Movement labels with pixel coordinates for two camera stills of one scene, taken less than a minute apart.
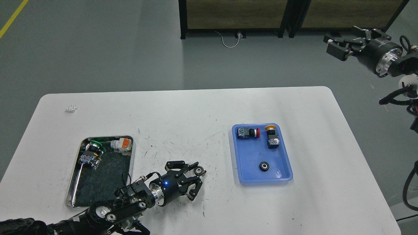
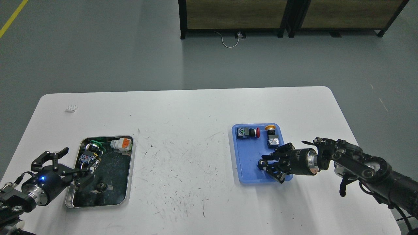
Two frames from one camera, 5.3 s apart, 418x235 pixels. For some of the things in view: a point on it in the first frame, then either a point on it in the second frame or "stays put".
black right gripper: x=377 y=55 to x=302 y=161
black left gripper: x=171 y=185 to x=42 y=188
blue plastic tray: x=261 y=153 stays put
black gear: x=198 y=170 to x=102 y=186
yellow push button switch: x=272 y=139 stays put
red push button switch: x=244 y=133 stays put
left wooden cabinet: x=232 y=16 stays put
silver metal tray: x=104 y=164 stays put
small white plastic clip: x=72 y=108 stays put
